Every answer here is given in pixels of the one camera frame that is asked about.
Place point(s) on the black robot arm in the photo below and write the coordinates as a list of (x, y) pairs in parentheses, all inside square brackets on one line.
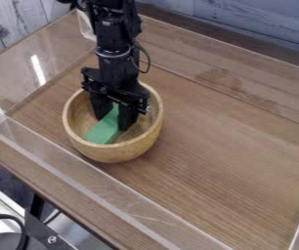
[(115, 22)]

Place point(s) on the black metal bracket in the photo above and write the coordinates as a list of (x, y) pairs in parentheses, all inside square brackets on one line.
[(44, 238)]

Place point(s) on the clear acrylic corner bracket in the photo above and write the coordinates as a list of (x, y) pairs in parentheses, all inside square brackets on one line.
[(86, 26)]

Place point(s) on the brown wooden bowl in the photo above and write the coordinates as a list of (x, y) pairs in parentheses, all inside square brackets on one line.
[(132, 143)]

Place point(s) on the green rectangular block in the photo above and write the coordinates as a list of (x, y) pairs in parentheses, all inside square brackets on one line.
[(104, 132)]

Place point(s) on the black table leg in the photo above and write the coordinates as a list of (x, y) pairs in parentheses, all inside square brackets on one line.
[(36, 206)]

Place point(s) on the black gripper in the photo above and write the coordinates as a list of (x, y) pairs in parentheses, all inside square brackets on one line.
[(114, 84)]

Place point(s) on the clear acrylic tray wall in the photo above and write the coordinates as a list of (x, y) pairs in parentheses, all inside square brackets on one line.
[(215, 187)]

